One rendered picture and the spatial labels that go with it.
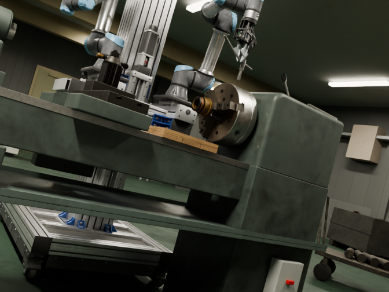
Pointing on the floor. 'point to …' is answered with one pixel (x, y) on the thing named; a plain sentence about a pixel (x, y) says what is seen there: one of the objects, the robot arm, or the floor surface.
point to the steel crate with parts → (359, 232)
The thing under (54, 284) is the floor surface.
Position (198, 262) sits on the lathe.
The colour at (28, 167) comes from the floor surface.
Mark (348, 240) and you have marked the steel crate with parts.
